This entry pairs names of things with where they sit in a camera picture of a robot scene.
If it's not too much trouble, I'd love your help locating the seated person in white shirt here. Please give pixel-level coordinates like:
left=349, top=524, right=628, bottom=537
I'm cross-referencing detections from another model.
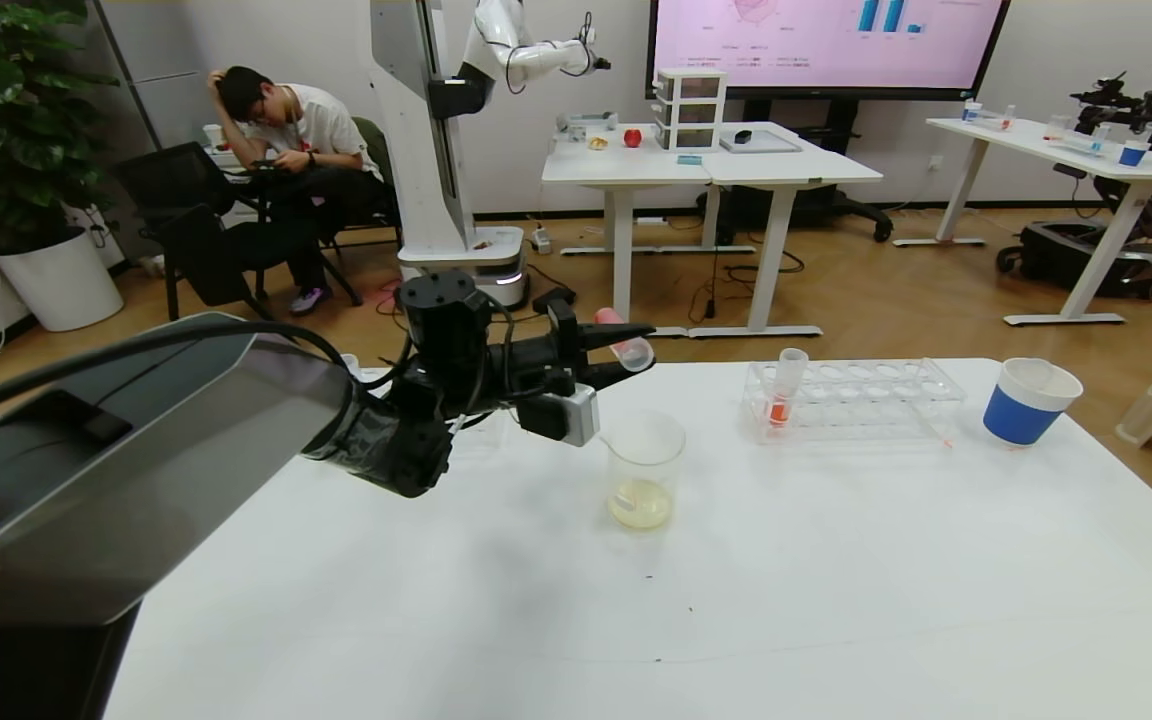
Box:
left=208, top=66, right=384, bottom=316

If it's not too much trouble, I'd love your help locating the olive green chair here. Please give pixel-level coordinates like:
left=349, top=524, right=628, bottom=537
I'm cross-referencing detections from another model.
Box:
left=346, top=116, right=403, bottom=249

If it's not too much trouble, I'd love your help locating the red pigment test tube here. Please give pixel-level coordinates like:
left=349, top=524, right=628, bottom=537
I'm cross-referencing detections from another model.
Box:
left=593, top=307, right=655, bottom=373
left=768, top=348, right=809, bottom=429

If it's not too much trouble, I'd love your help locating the black office chair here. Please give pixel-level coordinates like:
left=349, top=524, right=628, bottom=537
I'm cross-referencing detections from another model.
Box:
left=114, top=141, right=337, bottom=331

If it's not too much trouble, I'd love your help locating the black screen stand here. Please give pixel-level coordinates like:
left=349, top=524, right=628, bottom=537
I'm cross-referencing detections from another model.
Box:
left=701, top=98, right=892, bottom=246

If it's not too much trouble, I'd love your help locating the grey flat tray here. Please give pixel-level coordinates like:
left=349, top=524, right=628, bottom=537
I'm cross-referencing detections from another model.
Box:
left=719, top=129, right=803, bottom=155

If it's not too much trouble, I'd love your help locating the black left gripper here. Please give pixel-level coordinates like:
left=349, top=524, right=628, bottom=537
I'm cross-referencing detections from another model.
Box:
left=489, top=286, right=657, bottom=392

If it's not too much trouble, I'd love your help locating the clear grey desk box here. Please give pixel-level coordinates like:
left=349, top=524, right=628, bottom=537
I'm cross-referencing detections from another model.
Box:
left=556, top=112, right=619, bottom=144

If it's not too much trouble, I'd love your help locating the green leafy plant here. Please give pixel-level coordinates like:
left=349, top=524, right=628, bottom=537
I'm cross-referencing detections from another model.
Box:
left=0, top=0, right=122, bottom=251

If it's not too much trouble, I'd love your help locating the blue white paper cup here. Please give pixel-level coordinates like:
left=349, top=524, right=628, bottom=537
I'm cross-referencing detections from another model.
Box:
left=983, top=357, right=1084, bottom=448

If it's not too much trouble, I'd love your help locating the long white desk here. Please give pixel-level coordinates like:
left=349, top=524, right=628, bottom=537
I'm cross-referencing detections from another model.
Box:
left=891, top=117, right=1152, bottom=327

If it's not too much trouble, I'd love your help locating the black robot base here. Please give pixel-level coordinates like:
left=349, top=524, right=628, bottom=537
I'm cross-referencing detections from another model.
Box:
left=995, top=222, right=1152, bottom=301

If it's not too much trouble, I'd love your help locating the white standing desk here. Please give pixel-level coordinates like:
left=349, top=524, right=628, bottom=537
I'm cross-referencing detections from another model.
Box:
left=542, top=125, right=713, bottom=341
left=688, top=122, right=883, bottom=339

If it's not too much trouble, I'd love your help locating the grey cabinet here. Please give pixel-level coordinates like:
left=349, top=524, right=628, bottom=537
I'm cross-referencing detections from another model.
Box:
left=96, top=0, right=212, bottom=149

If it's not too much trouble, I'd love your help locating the white wheeled robot body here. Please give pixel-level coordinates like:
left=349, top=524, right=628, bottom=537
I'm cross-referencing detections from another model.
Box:
left=369, top=0, right=532, bottom=313

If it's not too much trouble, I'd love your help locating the white planter pot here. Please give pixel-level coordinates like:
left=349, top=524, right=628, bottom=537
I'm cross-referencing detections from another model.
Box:
left=0, top=224, right=124, bottom=332

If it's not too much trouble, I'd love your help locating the clear glass beaker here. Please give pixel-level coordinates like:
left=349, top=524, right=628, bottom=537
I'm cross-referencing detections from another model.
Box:
left=602, top=410, right=687, bottom=532

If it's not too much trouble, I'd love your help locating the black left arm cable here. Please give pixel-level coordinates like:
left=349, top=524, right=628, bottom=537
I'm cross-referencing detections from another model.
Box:
left=0, top=318, right=417, bottom=441

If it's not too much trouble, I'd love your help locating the large display screen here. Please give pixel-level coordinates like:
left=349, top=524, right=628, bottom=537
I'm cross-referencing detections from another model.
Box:
left=645, top=0, right=1012, bottom=101

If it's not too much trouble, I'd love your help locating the clear drawer organiser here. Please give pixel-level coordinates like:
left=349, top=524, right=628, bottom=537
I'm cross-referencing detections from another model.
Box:
left=654, top=68, right=728, bottom=153

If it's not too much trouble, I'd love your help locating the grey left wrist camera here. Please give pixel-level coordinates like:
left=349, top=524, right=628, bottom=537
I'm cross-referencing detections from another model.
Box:
left=516, top=385, right=601, bottom=448

